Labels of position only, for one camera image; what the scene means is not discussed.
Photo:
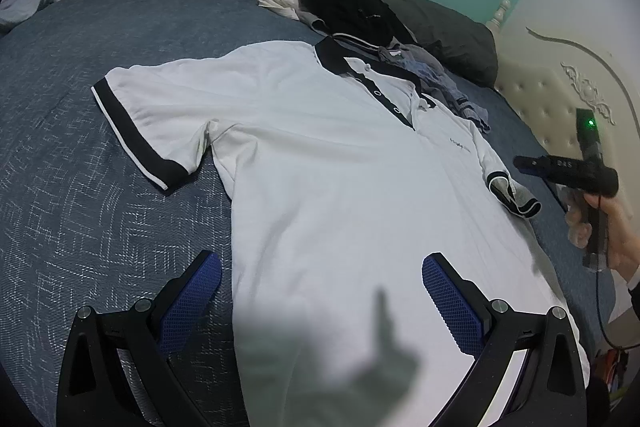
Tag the black garment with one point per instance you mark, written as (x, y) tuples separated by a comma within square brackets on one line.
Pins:
[(345, 2)]

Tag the white polo shirt black trim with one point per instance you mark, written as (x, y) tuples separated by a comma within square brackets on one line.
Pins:
[(325, 167)]

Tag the grey garment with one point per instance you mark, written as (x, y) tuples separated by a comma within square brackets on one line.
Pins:
[(395, 53)]

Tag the blue checked shorts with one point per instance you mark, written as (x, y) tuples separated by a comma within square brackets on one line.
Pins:
[(450, 92)]

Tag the person's dark clothed leg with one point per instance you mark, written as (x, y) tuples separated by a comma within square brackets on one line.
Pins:
[(600, 407)]

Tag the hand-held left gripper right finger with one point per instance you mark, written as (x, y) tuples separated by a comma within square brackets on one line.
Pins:
[(450, 302)]

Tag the cream tufted headboard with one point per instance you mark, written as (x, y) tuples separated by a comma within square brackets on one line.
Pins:
[(545, 82)]

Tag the person's right hand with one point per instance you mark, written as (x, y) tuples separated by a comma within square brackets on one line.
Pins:
[(625, 237)]

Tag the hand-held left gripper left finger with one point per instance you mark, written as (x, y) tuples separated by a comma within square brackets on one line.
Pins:
[(192, 302)]

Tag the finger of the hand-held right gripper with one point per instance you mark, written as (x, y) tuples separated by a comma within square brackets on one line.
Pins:
[(532, 164)]

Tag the bed with blue sheet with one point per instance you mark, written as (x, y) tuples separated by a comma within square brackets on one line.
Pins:
[(75, 187)]

